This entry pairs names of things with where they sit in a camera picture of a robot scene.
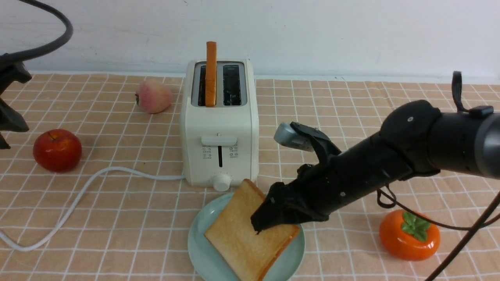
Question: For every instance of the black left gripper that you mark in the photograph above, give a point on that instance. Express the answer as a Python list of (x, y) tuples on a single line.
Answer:
[(10, 119)]

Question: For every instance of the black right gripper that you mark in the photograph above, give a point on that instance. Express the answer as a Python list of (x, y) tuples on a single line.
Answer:
[(369, 165)]

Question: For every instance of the toast slice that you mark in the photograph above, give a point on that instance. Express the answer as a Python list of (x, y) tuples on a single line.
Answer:
[(248, 253), (211, 74)]

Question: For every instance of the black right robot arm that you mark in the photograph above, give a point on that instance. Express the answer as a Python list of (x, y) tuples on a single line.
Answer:
[(415, 140)]

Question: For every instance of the white two-slot toaster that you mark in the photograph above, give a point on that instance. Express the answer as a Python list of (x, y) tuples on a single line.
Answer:
[(220, 144)]

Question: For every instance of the red apple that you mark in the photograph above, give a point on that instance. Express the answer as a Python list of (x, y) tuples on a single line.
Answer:
[(57, 150)]

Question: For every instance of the orange persimmon with green leaf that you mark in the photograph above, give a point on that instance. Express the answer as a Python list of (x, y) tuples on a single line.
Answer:
[(408, 237)]

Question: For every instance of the pink peach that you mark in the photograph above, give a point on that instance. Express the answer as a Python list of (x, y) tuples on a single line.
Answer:
[(153, 96)]

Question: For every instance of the orange checkered tablecloth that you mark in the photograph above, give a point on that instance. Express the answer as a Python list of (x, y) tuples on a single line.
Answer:
[(128, 228)]

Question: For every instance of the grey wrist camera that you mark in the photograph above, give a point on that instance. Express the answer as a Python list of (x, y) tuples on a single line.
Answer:
[(286, 136)]

